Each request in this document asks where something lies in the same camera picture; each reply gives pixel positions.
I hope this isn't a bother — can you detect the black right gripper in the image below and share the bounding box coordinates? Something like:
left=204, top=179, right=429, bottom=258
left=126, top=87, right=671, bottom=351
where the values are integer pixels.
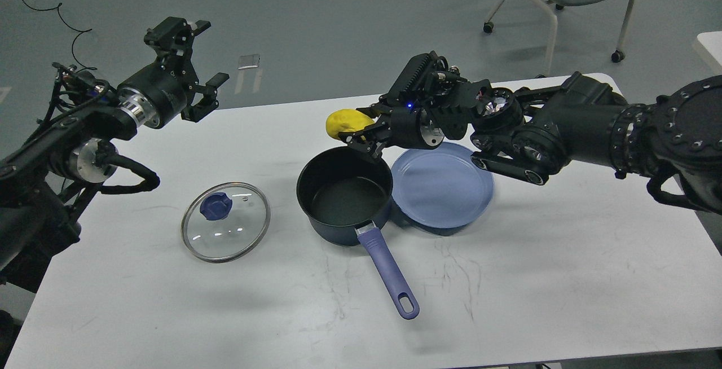
left=338, top=104, right=444, bottom=159

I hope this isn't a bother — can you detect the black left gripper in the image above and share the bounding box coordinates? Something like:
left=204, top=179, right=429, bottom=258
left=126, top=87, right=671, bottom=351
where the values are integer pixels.
left=117, top=17, right=230, bottom=129

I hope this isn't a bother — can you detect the yellow potato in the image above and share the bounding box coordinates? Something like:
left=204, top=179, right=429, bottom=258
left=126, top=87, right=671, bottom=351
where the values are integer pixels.
left=325, top=108, right=376, bottom=140

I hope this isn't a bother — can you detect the glass pot lid blue knob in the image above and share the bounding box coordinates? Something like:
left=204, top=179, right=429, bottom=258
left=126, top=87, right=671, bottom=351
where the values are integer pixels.
left=180, top=182, right=271, bottom=263

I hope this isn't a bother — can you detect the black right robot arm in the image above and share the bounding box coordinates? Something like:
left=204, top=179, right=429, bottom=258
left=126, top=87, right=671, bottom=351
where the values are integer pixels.
left=328, top=52, right=721, bottom=214

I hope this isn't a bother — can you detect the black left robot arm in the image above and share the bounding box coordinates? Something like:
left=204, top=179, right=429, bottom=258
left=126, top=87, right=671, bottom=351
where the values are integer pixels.
left=1, top=17, right=229, bottom=293

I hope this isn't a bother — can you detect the silver floor socket plate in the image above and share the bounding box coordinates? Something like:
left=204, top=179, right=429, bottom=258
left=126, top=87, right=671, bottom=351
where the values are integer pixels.
left=237, top=54, right=261, bottom=71

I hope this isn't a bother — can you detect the blue round plate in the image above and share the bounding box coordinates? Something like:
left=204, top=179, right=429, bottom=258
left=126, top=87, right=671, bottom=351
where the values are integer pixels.
left=390, top=142, right=495, bottom=230

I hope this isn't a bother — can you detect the white table corner right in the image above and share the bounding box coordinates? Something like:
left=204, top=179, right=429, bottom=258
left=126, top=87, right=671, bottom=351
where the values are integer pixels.
left=692, top=30, right=722, bottom=75

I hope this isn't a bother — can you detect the dark blue saucepan purple handle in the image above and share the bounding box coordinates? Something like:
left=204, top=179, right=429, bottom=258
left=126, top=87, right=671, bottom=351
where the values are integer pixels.
left=296, top=146, right=420, bottom=320

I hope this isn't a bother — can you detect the black cable on floor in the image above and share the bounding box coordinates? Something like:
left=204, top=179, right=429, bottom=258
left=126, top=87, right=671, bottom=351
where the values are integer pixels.
left=0, top=0, right=116, bottom=71

